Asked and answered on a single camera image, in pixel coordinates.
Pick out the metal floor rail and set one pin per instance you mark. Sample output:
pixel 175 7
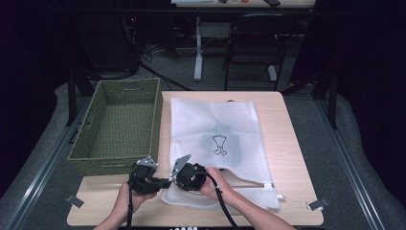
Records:
pixel 351 166
pixel 38 179

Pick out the black folding chair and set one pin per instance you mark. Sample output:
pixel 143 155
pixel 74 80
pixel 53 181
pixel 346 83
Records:
pixel 255 35

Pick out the person's right hand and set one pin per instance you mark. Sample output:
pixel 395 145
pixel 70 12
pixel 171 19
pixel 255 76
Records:
pixel 215 185

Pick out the desk with white legs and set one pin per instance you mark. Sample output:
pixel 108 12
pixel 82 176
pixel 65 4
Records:
pixel 198 48

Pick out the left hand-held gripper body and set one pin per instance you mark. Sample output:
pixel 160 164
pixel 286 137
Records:
pixel 142 180

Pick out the black metal stand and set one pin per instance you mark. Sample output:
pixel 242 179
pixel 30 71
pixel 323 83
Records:
pixel 72 96
pixel 333 102

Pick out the white mesh laundry bag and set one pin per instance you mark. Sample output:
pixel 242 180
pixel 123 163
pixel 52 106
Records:
pixel 198 121

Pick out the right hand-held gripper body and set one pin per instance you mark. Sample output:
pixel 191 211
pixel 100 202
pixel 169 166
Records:
pixel 190 179

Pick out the dark cabinet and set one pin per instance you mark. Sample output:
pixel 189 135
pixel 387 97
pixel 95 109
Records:
pixel 105 41

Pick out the grey tape tab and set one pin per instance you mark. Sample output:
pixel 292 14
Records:
pixel 74 201
pixel 317 204

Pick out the person's left hand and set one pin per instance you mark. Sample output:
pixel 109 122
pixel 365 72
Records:
pixel 126 202

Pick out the green woven basket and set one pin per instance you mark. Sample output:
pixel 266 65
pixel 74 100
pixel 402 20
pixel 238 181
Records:
pixel 127 121

